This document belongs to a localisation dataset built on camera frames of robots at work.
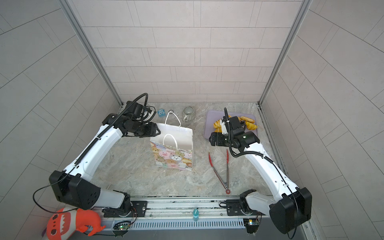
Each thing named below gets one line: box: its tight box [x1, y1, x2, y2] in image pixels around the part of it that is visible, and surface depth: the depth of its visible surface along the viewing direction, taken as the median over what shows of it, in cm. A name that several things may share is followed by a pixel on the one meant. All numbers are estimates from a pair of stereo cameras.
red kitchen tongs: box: [208, 149, 231, 194], surface depth 80 cm
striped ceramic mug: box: [182, 106, 195, 123], surface depth 104 cm
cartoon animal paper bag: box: [150, 111, 194, 172], surface depth 75 cm
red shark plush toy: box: [46, 207, 106, 240], surface depth 62 cm
